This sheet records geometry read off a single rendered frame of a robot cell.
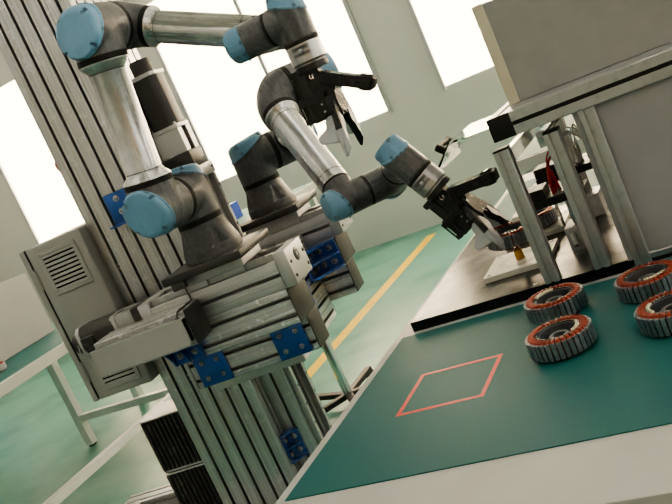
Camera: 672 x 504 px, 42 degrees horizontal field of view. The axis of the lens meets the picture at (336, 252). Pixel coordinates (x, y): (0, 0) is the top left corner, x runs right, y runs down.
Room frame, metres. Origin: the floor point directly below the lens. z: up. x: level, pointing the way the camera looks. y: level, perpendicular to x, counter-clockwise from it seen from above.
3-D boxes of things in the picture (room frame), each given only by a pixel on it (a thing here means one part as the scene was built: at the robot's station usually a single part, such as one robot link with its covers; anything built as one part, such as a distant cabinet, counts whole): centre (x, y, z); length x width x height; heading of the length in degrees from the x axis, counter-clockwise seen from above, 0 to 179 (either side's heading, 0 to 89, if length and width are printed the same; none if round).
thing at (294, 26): (1.83, -0.11, 1.45); 0.09 x 0.08 x 0.11; 64
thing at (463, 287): (1.98, -0.44, 0.76); 0.64 x 0.47 x 0.02; 153
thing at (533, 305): (1.53, -0.33, 0.77); 0.11 x 0.11 x 0.04
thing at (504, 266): (1.88, -0.37, 0.78); 0.15 x 0.15 x 0.01; 63
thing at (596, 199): (2.03, -0.61, 0.80); 0.08 x 0.05 x 0.06; 153
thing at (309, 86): (1.83, -0.10, 1.29); 0.09 x 0.08 x 0.12; 71
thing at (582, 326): (1.36, -0.28, 0.77); 0.11 x 0.11 x 0.04
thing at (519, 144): (1.94, -0.51, 1.03); 0.62 x 0.01 x 0.03; 153
